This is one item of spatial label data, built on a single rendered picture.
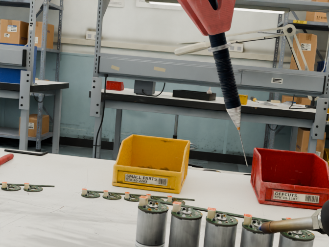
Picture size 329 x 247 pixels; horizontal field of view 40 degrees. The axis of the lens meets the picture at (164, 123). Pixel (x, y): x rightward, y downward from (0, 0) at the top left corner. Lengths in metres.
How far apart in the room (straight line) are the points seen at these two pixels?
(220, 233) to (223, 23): 0.15
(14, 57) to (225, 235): 2.58
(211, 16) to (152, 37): 4.50
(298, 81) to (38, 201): 2.21
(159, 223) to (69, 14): 4.70
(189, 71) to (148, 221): 2.28
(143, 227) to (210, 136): 4.43
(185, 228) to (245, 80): 2.29
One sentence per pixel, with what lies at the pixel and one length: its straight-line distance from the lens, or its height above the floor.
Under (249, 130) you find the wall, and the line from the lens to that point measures 4.78.
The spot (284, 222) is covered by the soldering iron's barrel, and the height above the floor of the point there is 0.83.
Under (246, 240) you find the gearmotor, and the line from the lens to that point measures 0.35.
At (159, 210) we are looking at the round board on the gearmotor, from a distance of 0.36.
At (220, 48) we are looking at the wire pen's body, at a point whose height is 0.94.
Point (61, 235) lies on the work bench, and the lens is 0.47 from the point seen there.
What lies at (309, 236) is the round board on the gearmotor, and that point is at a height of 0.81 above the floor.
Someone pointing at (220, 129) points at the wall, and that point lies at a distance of 4.77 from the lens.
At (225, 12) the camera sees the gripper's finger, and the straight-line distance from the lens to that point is 0.31.
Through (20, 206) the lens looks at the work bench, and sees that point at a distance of 0.56.
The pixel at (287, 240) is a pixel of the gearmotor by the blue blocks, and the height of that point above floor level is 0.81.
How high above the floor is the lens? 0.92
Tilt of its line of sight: 7 degrees down
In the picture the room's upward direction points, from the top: 5 degrees clockwise
